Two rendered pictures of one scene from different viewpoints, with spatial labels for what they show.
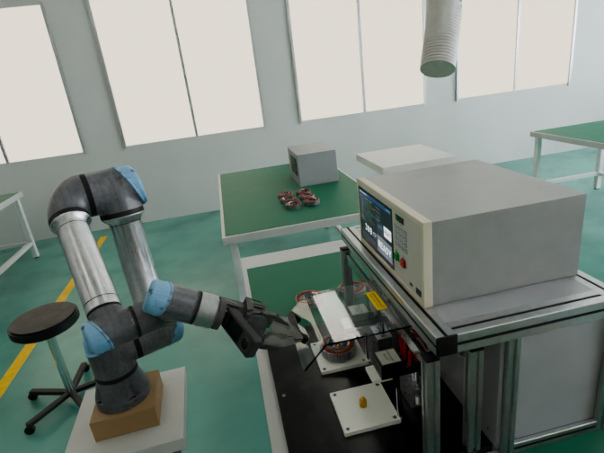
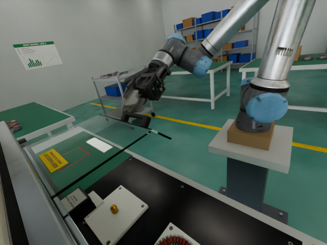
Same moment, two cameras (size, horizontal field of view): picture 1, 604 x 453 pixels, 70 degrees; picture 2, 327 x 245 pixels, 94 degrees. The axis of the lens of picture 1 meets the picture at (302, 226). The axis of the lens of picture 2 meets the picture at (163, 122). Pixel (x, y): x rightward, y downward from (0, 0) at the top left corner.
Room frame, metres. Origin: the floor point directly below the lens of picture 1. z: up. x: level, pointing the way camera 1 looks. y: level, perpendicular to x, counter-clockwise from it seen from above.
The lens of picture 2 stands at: (1.30, -0.14, 1.22)
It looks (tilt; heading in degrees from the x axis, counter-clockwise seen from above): 26 degrees down; 144
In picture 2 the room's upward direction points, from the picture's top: 11 degrees counter-clockwise
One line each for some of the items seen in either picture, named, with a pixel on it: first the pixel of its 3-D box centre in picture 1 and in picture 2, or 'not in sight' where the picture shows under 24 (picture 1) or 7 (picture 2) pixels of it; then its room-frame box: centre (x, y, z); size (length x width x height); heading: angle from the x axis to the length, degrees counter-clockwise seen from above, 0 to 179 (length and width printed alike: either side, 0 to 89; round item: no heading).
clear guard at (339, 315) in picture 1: (355, 318); (86, 151); (0.94, -0.11, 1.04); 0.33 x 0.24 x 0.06; 99
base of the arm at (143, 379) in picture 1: (119, 380); (253, 115); (1.03, 0.58, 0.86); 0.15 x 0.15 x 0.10
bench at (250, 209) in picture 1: (292, 229); not in sight; (3.41, 0.08, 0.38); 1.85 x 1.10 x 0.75; 9
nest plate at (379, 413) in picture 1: (363, 407); (115, 212); (0.91, -0.10, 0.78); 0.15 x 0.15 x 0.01; 9
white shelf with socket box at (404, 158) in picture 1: (404, 199); not in sight; (2.01, -0.52, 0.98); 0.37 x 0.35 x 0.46; 9
